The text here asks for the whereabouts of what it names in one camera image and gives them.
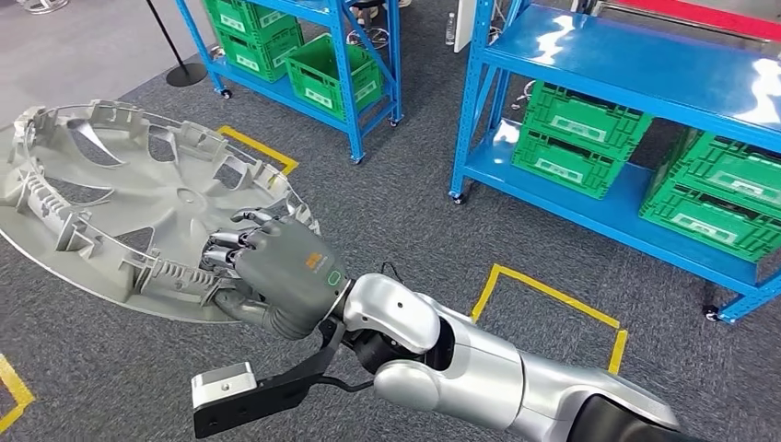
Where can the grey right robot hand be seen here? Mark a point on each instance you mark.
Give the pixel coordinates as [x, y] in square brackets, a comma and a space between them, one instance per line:
[293, 274]

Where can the blue metal shelf rack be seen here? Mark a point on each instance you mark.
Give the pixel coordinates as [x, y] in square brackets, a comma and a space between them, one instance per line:
[356, 137]
[610, 55]

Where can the silver plastic wheel hubcap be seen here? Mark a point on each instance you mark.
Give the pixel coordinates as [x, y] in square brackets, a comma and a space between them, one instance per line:
[152, 201]

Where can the clear plastic bottle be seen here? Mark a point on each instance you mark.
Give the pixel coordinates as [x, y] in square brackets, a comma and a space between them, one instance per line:
[450, 30]

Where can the red barrier belt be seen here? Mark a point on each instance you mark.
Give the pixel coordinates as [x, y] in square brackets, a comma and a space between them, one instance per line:
[720, 18]

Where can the pale wrist camera on bracket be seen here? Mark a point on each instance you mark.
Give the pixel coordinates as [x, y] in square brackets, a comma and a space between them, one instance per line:
[226, 384]

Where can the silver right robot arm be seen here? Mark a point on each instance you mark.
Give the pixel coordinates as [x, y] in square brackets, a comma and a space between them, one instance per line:
[488, 378]

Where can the black stanchion with round base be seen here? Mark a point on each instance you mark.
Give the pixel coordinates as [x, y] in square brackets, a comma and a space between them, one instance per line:
[186, 74]

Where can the yellow floor tape square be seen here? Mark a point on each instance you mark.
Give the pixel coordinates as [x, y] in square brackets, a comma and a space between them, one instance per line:
[549, 293]

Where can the chrome stool base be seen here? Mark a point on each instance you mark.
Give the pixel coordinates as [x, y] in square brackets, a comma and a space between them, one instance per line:
[375, 39]
[43, 6]

